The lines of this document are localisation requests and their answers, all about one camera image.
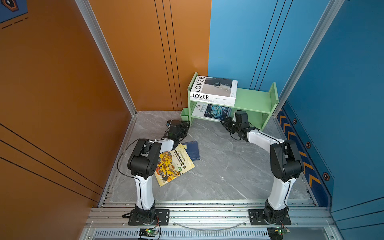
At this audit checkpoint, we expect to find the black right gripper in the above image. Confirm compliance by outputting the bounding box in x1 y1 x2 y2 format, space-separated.
219 117 241 134

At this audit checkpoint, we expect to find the dark blue circle-cover book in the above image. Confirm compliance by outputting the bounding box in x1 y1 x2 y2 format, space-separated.
192 103 232 122

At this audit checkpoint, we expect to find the white book with brown pattern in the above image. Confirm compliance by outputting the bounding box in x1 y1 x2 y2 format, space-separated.
190 98 235 107

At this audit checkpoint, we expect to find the yellow illustrated Chinese book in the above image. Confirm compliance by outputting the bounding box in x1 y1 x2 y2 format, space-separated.
155 144 195 187

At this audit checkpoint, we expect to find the white LOVER book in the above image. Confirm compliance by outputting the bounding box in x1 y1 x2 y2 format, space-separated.
190 76 238 103

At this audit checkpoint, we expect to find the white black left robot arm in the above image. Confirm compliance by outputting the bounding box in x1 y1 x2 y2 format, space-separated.
127 120 190 223

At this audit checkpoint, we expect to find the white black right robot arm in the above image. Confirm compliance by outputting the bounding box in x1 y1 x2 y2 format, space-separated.
221 110 304 225

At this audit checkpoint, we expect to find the small green box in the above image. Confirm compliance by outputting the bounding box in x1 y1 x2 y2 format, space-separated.
181 108 190 122

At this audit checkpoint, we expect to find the blue book under yellow book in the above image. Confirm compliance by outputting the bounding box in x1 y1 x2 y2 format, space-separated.
182 141 201 161

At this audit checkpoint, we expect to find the green wooden two-tier shelf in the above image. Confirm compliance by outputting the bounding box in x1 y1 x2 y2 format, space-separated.
187 73 279 130

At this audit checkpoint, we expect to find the left green circuit board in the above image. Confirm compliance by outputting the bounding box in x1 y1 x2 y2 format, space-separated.
138 228 160 240

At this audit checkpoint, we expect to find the green circuit board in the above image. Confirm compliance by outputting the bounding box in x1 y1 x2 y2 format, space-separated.
138 228 160 240
267 228 291 240

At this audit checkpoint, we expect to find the right green circuit board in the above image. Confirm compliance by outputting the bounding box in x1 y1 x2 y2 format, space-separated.
267 228 291 240

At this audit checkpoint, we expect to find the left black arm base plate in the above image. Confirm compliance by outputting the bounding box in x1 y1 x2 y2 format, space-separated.
128 209 170 226

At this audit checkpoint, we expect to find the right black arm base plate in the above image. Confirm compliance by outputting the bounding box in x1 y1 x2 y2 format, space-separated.
248 208 292 226

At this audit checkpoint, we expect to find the aluminium mounting rail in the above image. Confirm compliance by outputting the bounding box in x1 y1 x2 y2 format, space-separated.
85 199 336 229

